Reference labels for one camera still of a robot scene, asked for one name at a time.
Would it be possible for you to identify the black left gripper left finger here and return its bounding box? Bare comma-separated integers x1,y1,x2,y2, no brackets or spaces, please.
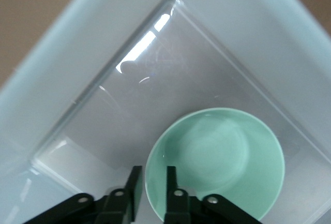
24,166,143,224

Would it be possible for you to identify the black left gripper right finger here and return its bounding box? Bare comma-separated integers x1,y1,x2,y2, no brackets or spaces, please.
164,166,263,224

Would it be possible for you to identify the mint green bowl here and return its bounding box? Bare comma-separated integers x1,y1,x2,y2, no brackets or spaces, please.
145,107,285,222

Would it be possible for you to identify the translucent white plastic bin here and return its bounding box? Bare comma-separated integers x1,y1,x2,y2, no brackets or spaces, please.
0,0,331,224

